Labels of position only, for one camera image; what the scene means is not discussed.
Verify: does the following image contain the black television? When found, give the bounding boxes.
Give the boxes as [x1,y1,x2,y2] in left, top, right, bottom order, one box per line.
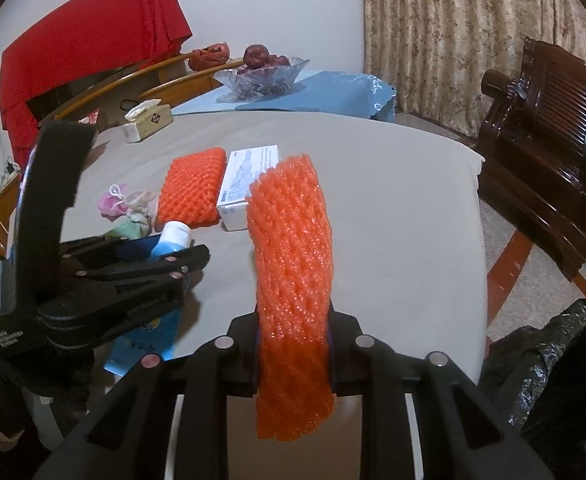
[26,66,141,122]

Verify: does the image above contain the pink plastic bag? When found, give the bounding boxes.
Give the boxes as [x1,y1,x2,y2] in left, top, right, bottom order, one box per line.
[96,182,141,218]

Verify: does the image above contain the heap of red apples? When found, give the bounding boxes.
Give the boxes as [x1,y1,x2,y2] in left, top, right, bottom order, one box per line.
[243,44,291,68]

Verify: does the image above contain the orange foam net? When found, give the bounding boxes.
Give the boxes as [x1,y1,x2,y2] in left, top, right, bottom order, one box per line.
[246,155,336,443]
[154,147,228,231]

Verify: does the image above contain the red plastic bag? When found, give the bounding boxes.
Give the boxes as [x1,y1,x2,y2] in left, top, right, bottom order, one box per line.
[188,42,231,71]

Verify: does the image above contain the glass fruit bowl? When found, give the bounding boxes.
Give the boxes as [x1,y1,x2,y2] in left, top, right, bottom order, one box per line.
[213,57,311,101]

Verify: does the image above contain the white cardboard box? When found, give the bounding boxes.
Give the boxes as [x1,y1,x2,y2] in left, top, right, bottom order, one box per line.
[217,145,280,232]

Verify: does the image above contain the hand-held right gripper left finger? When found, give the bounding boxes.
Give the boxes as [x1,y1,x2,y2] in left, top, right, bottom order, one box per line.
[33,314,261,480]

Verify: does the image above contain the blue tablecloth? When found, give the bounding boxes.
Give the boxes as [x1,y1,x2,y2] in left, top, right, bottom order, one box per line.
[173,70,398,123]

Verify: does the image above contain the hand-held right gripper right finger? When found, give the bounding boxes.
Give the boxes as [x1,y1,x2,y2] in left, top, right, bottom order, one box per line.
[325,310,556,480]

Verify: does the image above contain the beige patterned curtain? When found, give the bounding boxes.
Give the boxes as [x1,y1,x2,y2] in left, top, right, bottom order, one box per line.
[360,0,586,138]

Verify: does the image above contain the beige tissue box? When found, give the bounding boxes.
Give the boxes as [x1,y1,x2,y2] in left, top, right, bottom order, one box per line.
[124,100,175,144]

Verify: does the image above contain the red cloth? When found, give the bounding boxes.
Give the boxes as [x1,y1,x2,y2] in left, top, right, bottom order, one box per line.
[0,0,194,161]

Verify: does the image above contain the black bag lined trash bin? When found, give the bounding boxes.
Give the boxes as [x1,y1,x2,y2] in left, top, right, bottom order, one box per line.
[478,297,586,480]

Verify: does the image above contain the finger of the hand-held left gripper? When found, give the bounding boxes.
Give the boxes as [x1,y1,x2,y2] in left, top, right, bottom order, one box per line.
[59,236,166,268]
[63,244,212,307]

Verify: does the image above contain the blue pouch with white cap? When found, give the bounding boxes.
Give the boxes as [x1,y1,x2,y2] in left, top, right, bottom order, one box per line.
[104,220,194,377]

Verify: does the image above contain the dark wooden armchair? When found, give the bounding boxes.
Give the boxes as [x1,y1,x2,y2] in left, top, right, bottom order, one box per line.
[475,36,586,283]

